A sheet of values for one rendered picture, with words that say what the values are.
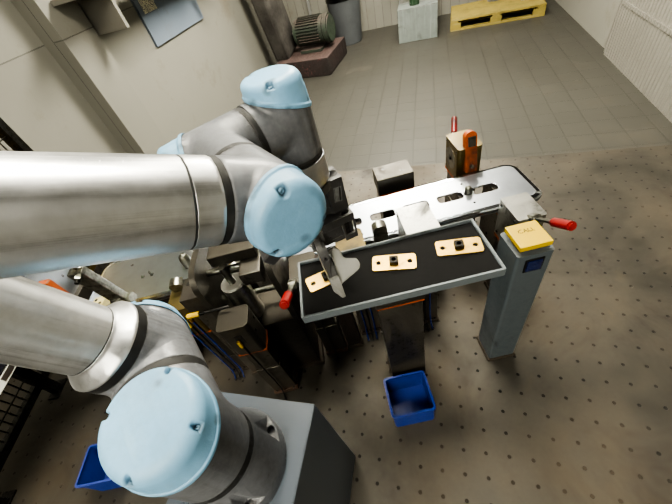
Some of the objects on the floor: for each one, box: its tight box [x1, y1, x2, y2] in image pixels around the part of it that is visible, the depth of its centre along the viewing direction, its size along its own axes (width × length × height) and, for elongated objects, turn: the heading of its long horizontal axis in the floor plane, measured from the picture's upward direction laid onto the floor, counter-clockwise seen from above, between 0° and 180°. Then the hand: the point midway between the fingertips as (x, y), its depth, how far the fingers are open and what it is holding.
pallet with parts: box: [450, 0, 547, 32], centre depth 481 cm, size 128×85×34 cm, turn 91°
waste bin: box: [325, 0, 362, 46], centre depth 542 cm, size 56×56×71 cm
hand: (325, 271), depth 62 cm, fingers open, 14 cm apart
